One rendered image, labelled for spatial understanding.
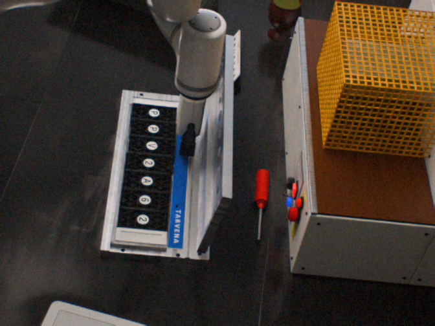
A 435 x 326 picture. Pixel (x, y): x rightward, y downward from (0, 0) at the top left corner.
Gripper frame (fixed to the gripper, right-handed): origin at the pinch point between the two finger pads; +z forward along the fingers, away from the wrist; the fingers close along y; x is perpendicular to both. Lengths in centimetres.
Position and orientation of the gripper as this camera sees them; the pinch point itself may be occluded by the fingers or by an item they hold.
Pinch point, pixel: (188, 138)
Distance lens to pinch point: 178.3
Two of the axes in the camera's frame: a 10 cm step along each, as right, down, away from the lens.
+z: -1.2, 6.6, 7.4
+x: 9.9, 1.0, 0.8
